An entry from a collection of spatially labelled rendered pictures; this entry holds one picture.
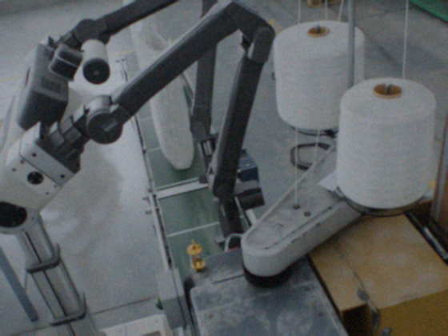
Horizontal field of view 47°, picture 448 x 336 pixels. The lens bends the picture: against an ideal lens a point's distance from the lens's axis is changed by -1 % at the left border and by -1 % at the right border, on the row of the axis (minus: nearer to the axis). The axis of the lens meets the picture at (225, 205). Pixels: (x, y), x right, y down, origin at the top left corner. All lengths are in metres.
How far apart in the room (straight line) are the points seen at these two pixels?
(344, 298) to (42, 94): 0.83
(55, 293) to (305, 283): 1.09
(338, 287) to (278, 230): 0.15
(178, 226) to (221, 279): 1.66
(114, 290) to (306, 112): 2.15
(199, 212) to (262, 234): 1.76
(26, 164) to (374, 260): 0.75
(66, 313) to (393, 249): 1.24
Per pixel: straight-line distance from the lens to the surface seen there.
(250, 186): 1.34
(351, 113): 0.75
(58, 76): 1.45
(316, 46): 0.94
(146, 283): 2.93
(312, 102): 0.96
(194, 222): 2.63
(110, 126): 1.15
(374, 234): 1.06
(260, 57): 1.14
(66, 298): 1.87
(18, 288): 2.83
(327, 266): 0.98
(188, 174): 2.98
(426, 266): 1.01
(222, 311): 0.93
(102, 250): 3.22
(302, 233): 0.93
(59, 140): 1.19
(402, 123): 0.73
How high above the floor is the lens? 2.04
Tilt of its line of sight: 38 degrees down
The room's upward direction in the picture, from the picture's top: 10 degrees counter-clockwise
